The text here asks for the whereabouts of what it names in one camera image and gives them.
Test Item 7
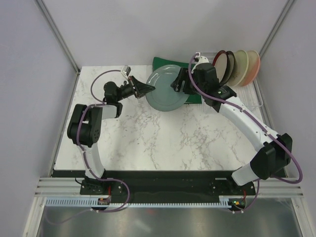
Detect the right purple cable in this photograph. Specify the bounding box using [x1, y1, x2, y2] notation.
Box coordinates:
[188, 53, 304, 213]

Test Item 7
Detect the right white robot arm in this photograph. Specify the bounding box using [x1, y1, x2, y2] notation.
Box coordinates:
[171, 63, 292, 195]

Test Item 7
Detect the white slotted cable duct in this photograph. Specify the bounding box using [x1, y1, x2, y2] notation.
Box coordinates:
[45, 197, 246, 208]

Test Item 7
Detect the red rimmed cream plate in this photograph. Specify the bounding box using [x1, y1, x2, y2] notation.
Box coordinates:
[212, 50, 229, 83]

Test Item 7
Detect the aluminium corner post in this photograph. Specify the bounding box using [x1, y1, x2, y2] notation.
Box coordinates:
[259, 0, 297, 58]
[35, 0, 80, 75]

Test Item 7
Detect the aluminium frame rail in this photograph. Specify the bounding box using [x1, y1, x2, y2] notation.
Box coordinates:
[35, 178, 303, 198]

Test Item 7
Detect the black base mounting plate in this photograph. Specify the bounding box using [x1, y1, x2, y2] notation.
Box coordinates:
[80, 171, 255, 202]

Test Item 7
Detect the left aluminium corner post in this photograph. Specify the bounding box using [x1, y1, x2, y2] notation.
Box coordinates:
[35, 0, 80, 75]

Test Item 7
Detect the pale green plate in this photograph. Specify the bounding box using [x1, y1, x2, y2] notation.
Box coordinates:
[230, 50, 249, 86]

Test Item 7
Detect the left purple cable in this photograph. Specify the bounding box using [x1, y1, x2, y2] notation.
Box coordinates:
[45, 69, 132, 225]

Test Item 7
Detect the purple cable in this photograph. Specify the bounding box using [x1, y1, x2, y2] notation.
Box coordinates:
[45, 69, 132, 225]
[188, 53, 304, 213]

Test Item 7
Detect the right aluminium corner post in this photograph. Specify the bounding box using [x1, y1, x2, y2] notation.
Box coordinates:
[259, 0, 297, 58]

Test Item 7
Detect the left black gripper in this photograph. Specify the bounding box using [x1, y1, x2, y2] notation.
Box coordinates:
[116, 76, 156, 102]

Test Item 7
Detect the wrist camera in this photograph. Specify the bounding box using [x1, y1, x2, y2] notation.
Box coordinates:
[194, 52, 209, 66]
[120, 65, 131, 78]

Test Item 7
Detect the grey-blue plate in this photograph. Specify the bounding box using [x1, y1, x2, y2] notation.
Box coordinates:
[145, 65, 189, 112]

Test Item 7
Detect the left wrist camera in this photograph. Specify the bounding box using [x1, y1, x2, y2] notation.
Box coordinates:
[120, 65, 131, 78]

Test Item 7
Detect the dark rimmed beige plate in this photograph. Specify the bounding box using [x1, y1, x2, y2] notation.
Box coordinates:
[221, 51, 236, 84]

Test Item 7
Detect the green ring binder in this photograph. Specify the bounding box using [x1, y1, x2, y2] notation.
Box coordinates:
[152, 57, 202, 104]

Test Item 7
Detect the white wire dish rack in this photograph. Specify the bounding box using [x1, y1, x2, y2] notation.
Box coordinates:
[199, 51, 264, 114]

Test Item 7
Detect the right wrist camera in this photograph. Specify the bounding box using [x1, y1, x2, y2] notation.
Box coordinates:
[194, 52, 209, 66]

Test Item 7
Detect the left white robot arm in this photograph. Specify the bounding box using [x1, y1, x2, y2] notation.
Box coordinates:
[67, 76, 155, 194]

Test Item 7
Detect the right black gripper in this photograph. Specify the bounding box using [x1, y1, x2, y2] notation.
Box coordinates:
[171, 67, 206, 96]

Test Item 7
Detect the pink and cream plate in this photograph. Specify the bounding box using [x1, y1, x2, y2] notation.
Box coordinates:
[240, 50, 261, 86]

